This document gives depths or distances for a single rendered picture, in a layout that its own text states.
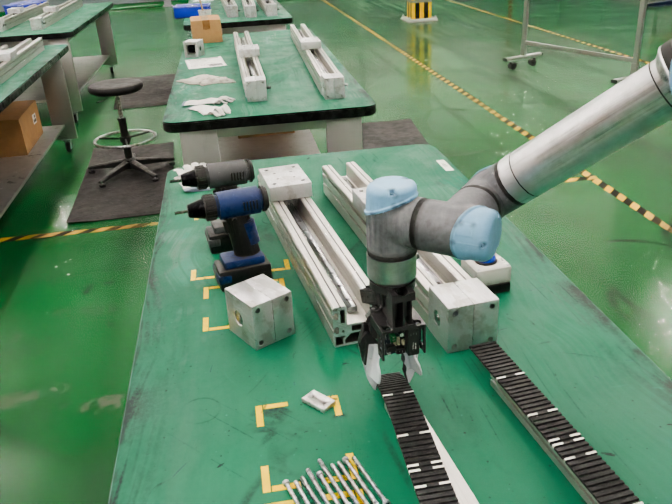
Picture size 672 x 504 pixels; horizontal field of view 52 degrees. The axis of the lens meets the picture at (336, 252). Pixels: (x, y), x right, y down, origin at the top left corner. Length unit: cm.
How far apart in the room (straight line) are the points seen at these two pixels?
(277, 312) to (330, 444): 32
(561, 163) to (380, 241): 27
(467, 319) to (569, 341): 20
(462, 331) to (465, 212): 39
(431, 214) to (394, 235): 6
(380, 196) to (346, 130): 218
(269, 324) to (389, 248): 40
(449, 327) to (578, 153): 44
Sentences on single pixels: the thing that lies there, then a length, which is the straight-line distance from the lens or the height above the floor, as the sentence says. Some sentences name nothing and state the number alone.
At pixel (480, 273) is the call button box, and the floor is 84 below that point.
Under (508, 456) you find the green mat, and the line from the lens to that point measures 110.
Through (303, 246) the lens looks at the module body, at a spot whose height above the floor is 86.
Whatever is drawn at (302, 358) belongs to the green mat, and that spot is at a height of 78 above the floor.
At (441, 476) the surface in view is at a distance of 101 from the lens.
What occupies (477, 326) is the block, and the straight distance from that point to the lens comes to 130.
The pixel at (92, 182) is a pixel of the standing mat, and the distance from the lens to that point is 489.
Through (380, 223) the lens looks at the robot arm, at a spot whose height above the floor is 112.
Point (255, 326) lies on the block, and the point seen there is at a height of 83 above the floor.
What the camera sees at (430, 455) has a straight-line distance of 104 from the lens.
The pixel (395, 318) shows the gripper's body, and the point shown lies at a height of 95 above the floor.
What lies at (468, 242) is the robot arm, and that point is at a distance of 94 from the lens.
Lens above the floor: 151
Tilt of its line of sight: 26 degrees down
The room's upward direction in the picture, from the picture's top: 3 degrees counter-clockwise
